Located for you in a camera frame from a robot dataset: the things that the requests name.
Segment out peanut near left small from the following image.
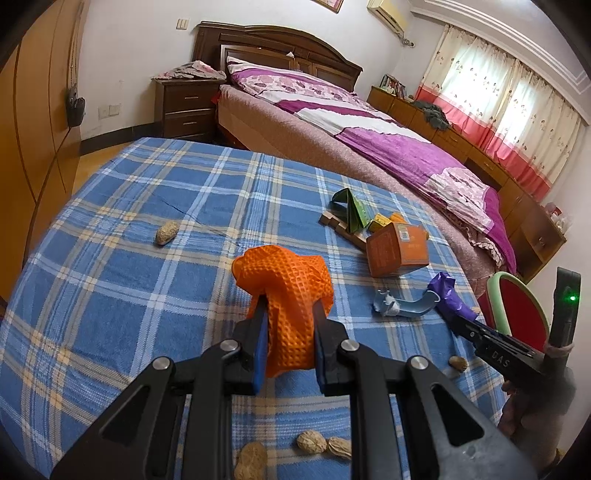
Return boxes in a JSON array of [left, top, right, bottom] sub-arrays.
[[296, 430, 328, 455]]

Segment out bed with mauve cover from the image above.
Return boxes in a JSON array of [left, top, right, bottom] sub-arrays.
[[218, 78, 506, 287]]

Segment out red bin green rim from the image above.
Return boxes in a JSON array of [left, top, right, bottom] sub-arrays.
[[478, 272, 549, 352]]

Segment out black bag on wardrobe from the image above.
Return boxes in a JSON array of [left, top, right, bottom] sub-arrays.
[[65, 85, 86, 128]]

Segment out grey clothes pile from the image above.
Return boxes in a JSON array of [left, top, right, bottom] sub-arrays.
[[412, 100, 452, 131]]

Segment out person right hand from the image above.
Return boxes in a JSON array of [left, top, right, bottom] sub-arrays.
[[498, 380, 528, 438]]

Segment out peanut near left large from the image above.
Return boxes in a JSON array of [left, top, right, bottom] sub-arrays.
[[233, 442, 267, 480]]

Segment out dark wood headboard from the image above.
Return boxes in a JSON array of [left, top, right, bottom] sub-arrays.
[[193, 21, 363, 92]]

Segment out items on corner shelf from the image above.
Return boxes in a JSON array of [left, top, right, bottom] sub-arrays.
[[544, 202, 570, 234]]

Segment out orange foam net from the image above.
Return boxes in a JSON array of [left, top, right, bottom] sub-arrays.
[[231, 245, 334, 378]]

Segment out green wrapper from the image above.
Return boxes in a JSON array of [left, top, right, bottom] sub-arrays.
[[331, 188, 370, 234]]

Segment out wall power socket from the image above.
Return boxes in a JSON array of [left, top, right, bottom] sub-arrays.
[[98, 104, 121, 120]]

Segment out blue plastic curved piece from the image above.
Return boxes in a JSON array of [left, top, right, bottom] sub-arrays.
[[373, 290, 441, 318]]

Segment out dark wood nightstand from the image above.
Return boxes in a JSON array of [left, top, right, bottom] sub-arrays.
[[153, 79, 224, 143]]

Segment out purple floral quilt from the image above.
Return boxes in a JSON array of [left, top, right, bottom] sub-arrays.
[[226, 56, 517, 274]]

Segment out long wooden cabinet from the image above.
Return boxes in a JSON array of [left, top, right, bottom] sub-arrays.
[[368, 86, 566, 283]]

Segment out peanut near left dark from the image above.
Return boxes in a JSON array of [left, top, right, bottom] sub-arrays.
[[327, 437, 353, 461]]

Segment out wall air conditioner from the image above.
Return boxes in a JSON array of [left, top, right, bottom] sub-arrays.
[[367, 0, 408, 38]]

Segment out wooden puzzle piece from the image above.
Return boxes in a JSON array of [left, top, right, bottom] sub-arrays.
[[320, 211, 367, 252]]

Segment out blue plaid tablecloth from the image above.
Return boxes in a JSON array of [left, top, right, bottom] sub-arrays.
[[1, 138, 506, 475]]

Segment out peanut far left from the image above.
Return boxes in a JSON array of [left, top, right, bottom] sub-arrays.
[[154, 221, 179, 246]]

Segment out small yellow snack box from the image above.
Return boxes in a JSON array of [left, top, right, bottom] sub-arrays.
[[368, 213, 392, 233]]

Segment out wooden wardrobe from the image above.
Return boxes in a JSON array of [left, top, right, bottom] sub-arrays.
[[1, 1, 90, 304]]

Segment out purple plastic wrapper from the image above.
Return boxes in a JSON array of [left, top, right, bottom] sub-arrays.
[[427, 272, 478, 322]]

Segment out wall light switch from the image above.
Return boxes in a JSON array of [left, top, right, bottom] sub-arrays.
[[176, 18, 189, 31]]

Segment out peanut right of wrapper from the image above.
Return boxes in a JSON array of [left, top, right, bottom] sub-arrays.
[[448, 355, 468, 373]]

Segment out framed wedding photo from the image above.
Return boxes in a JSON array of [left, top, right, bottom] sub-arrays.
[[314, 0, 344, 13]]

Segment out folded cloth on nightstand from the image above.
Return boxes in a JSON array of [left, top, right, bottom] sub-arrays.
[[152, 60, 226, 82]]

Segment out books on cabinet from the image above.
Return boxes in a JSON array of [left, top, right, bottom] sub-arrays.
[[380, 74, 407, 99]]

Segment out floral pink curtains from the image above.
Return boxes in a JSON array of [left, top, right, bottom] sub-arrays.
[[416, 25, 583, 201]]

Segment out orange cardboard box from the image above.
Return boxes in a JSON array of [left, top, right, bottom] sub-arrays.
[[366, 223, 430, 278]]

